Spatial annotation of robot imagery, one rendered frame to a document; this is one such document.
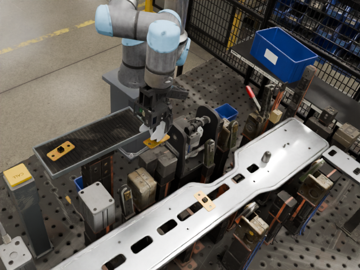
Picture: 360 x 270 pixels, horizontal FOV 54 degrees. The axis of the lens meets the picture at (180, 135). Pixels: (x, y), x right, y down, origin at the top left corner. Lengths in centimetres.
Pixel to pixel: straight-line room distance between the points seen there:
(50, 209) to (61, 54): 234
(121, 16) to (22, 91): 243
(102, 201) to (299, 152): 85
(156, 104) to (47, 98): 231
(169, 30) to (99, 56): 287
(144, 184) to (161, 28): 55
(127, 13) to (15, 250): 71
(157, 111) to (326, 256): 105
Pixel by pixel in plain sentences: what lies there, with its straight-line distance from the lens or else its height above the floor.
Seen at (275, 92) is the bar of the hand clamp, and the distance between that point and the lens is 145.
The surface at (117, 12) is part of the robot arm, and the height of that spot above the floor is 160.
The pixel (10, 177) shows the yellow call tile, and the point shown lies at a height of 116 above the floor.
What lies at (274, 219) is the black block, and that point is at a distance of 147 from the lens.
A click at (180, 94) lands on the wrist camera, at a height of 142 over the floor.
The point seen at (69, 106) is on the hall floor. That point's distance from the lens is 309.
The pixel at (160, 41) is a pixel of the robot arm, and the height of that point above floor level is 161.
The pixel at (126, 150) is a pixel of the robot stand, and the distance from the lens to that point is 172.
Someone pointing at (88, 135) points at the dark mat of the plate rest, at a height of 116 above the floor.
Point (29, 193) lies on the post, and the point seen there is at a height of 109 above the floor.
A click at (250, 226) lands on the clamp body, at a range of 121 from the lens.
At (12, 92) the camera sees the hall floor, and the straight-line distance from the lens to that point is 332.
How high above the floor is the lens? 203
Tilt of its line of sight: 45 degrees down
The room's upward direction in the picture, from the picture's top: 10 degrees clockwise
